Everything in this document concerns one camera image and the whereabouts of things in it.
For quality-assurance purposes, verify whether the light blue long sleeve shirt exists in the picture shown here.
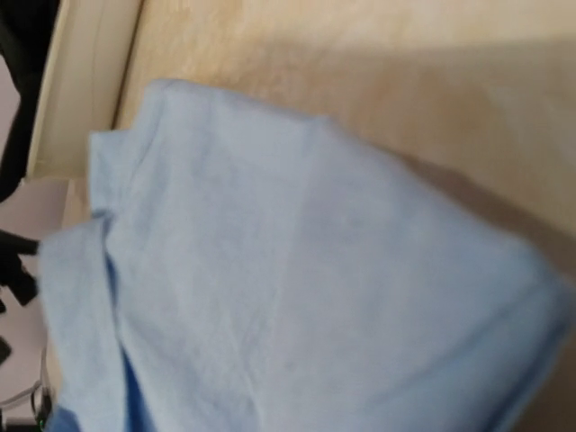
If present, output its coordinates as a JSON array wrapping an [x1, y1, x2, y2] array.
[[39, 80, 574, 431]]

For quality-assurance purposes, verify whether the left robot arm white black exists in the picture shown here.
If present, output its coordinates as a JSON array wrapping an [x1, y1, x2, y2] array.
[[1, 230, 40, 307]]

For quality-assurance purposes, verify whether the white plastic laundry basket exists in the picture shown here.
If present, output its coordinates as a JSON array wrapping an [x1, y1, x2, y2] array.
[[26, 0, 142, 180]]

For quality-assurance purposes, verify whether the black garment in basket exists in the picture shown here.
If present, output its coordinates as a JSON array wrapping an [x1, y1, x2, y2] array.
[[1, 0, 59, 201]]

